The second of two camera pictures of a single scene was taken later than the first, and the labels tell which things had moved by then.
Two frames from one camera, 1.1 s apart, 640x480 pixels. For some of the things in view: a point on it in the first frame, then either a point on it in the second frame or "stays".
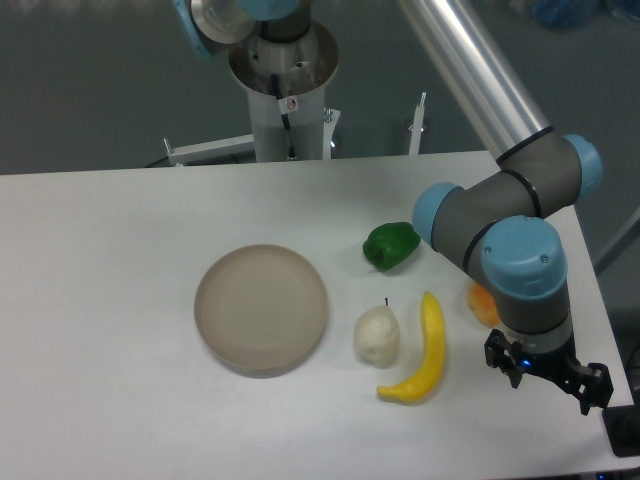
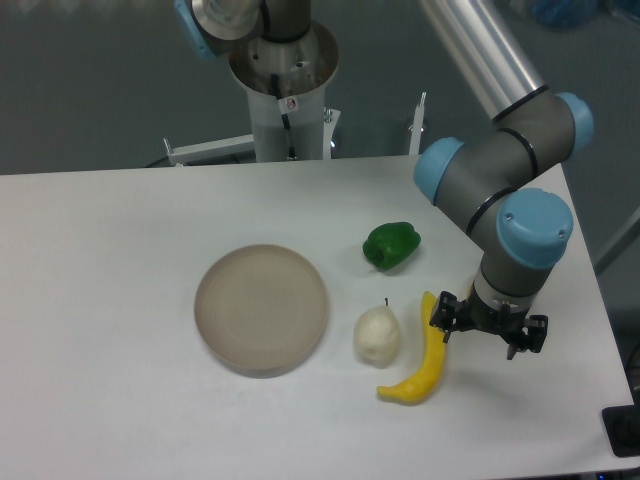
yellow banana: (420, 384) stays
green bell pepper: (390, 244) stays
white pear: (377, 335) stays
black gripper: (590, 383) → (472, 314)
